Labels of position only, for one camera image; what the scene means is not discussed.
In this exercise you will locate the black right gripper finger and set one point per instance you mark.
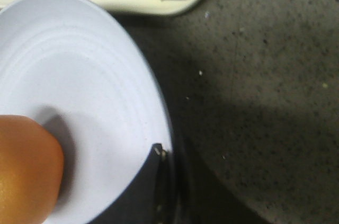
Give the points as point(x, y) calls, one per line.
point(151, 197)

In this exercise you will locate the orange fruit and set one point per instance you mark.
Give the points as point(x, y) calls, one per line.
point(32, 164)

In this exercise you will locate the light blue plate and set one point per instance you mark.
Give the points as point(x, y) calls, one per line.
point(71, 67)

